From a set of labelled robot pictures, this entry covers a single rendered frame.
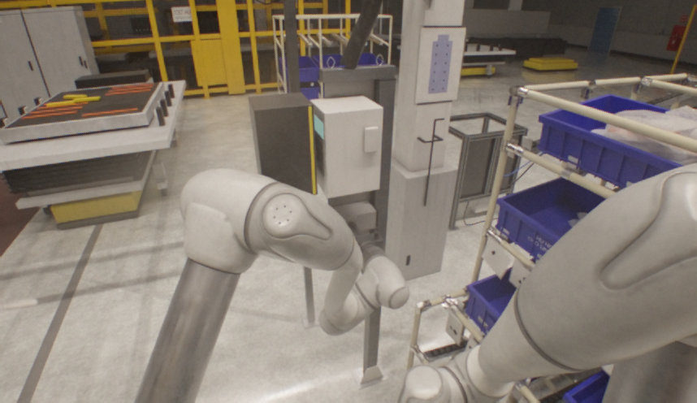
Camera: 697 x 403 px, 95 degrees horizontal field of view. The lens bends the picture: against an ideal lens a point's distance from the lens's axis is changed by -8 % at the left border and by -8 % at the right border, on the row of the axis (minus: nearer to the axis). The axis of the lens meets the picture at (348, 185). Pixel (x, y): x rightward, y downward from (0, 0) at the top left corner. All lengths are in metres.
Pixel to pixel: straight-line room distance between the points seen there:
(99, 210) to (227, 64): 5.12
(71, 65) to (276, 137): 7.05
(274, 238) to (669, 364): 0.49
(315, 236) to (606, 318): 0.37
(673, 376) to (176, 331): 0.68
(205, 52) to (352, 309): 7.66
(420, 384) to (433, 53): 1.78
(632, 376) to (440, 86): 1.89
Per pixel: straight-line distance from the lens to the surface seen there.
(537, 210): 1.71
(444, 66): 2.21
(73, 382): 2.73
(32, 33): 8.05
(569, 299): 0.33
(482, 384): 0.80
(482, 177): 3.36
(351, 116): 1.05
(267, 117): 1.00
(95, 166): 3.71
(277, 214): 0.51
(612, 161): 1.19
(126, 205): 3.99
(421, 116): 2.21
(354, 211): 1.34
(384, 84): 1.22
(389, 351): 2.36
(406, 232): 2.48
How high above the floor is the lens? 1.90
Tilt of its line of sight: 28 degrees down
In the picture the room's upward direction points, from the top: straight up
